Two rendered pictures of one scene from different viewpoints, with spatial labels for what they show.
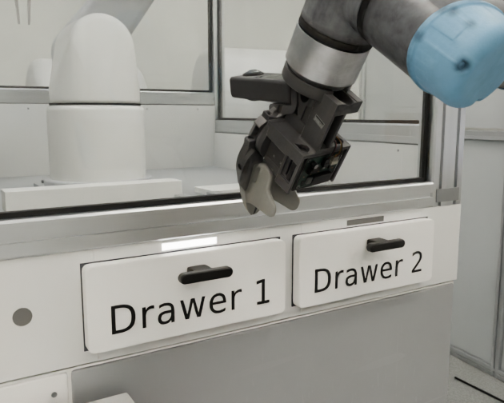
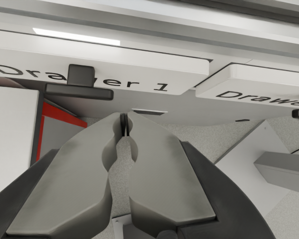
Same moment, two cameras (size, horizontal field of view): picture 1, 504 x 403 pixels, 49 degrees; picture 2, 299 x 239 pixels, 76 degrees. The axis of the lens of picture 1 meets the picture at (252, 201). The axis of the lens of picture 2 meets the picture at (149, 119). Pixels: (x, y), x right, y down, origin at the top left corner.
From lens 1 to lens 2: 0.67 m
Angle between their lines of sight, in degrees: 71
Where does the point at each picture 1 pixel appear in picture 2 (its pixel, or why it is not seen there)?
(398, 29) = not seen: outside the picture
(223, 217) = (136, 25)
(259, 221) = (191, 46)
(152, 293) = (32, 66)
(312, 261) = (230, 87)
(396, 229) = not seen: outside the picture
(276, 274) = (182, 85)
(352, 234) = not seen: outside the picture
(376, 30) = not seen: outside the picture
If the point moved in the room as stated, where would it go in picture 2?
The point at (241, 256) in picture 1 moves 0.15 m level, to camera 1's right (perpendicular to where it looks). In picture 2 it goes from (144, 70) to (244, 145)
